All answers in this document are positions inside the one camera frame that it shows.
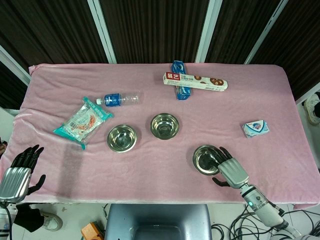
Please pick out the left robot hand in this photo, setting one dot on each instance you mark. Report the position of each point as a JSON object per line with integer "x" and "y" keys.
{"x": 15, "y": 182}

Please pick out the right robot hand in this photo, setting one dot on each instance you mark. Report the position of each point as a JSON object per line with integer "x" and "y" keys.
{"x": 232, "y": 172}

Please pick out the stainless steel bowl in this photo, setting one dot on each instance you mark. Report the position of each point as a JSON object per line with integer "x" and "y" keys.
{"x": 165, "y": 126}
{"x": 122, "y": 138}
{"x": 203, "y": 160}

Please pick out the dark trouser leg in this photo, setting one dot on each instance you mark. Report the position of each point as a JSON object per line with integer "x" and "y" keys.
{"x": 28, "y": 217}

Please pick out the white blue soap box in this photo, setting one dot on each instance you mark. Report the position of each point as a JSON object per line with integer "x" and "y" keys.
{"x": 256, "y": 128}

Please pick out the pink velvet table cloth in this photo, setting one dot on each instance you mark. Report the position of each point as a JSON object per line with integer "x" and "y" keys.
{"x": 155, "y": 170}

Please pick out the teal snack packet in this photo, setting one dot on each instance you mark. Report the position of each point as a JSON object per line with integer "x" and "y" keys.
{"x": 82, "y": 122}

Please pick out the orange box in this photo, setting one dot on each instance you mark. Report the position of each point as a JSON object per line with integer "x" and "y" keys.
{"x": 91, "y": 231}

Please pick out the white cookie box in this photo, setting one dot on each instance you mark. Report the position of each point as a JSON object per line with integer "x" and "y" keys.
{"x": 195, "y": 81}

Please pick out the white sneaker with dark sole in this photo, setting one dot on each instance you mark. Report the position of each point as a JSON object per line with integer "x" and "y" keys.
{"x": 312, "y": 107}

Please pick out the blue toothpaste box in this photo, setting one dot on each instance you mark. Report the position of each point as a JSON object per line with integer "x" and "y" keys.
{"x": 180, "y": 80}

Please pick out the clear plastic water bottle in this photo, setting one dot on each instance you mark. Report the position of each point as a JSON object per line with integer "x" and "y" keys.
{"x": 120, "y": 99}

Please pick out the white partition post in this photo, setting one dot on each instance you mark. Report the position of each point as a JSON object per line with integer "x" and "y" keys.
{"x": 266, "y": 32}
{"x": 101, "y": 30}
{"x": 307, "y": 93}
{"x": 13, "y": 66}
{"x": 207, "y": 30}

